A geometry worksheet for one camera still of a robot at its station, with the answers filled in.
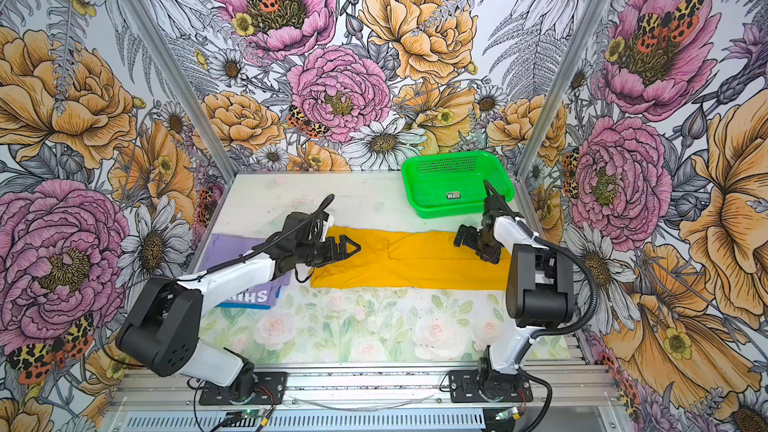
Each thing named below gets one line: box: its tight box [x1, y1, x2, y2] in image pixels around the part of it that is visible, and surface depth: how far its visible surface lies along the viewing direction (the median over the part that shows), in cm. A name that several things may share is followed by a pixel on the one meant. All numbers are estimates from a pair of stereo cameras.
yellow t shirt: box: [310, 225, 511, 291], surface depth 95 cm
